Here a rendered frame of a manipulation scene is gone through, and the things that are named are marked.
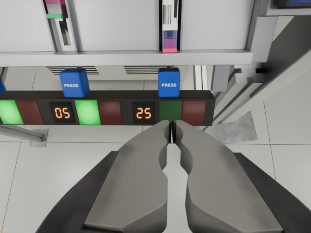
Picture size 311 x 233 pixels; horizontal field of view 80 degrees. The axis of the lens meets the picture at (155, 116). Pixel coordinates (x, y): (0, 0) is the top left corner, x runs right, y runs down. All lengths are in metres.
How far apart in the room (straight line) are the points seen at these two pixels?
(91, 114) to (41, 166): 0.82
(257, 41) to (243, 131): 0.78
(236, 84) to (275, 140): 0.76
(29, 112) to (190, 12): 0.24
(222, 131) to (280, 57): 0.69
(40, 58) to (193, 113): 0.18
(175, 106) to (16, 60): 0.18
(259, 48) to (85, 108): 0.21
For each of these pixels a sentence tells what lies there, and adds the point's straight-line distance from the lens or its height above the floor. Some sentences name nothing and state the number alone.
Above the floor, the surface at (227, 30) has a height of 0.73.
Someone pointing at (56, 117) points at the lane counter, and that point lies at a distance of 0.29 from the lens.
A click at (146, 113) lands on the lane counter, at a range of 0.25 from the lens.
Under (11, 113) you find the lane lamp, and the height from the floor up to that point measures 0.66.
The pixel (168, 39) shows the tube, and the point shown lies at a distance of 0.20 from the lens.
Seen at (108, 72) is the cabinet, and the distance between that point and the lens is 0.90.
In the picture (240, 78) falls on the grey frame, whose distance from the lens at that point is 0.31.
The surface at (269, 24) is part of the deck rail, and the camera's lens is 0.22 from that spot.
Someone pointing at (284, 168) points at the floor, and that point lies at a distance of 1.04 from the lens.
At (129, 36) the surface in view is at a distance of 0.22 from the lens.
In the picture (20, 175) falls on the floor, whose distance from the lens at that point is 1.12.
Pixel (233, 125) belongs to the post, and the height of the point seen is 0.01.
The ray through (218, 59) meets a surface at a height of 0.73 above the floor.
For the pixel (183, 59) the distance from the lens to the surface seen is 0.19.
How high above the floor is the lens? 0.89
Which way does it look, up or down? 74 degrees down
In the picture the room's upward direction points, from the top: 8 degrees counter-clockwise
